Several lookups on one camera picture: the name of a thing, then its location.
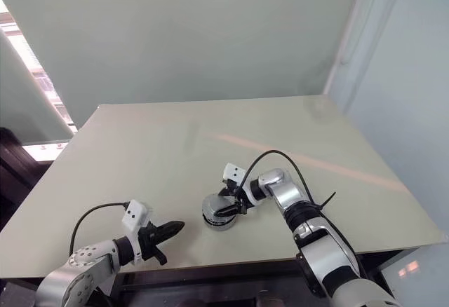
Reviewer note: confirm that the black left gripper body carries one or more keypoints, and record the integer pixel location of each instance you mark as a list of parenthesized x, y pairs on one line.
[(149, 240)]

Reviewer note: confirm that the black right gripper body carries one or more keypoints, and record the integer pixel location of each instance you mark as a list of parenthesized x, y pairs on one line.
[(235, 193)]

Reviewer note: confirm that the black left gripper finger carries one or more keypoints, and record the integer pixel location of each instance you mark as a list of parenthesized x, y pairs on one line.
[(167, 237), (172, 226)]

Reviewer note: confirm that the ribbed silver motor lid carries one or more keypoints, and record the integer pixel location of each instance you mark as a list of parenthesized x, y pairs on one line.
[(212, 206)]

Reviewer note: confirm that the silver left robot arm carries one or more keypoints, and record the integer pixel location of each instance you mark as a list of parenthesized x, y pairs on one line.
[(87, 261)]

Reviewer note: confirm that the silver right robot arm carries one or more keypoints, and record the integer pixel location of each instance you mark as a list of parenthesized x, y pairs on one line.
[(291, 195)]

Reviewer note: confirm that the black zip tie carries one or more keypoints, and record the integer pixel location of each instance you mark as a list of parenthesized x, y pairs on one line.
[(326, 202)]

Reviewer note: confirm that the dark wooden cabinet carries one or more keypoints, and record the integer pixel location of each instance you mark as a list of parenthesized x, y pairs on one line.
[(14, 167)]

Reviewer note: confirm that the translucent roller blind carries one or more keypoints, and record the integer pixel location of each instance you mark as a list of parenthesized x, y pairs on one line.
[(21, 103)]

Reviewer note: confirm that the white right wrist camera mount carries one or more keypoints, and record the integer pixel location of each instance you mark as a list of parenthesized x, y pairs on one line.
[(233, 173)]

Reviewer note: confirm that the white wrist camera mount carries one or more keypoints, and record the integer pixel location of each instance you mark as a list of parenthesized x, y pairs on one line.
[(233, 173), (135, 214)]

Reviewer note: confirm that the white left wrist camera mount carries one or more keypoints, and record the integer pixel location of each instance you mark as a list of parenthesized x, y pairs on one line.
[(135, 214)]

